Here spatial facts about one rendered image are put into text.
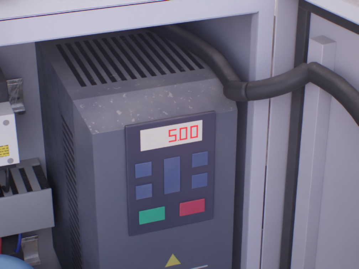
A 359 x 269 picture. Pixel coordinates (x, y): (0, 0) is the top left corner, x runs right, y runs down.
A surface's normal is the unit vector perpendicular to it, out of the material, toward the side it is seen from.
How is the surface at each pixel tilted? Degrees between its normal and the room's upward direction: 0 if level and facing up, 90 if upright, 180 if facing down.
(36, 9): 0
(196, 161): 90
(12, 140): 90
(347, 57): 90
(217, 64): 46
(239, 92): 80
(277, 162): 90
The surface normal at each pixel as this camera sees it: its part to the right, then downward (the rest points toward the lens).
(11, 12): 0.00, -0.88
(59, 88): -0.94, 0.16
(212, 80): 0.15, -0.61
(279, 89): -0.11, 0.46
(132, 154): 0.35, 0.44
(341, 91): -0.49, -0.36
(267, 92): -0.29, 0.51
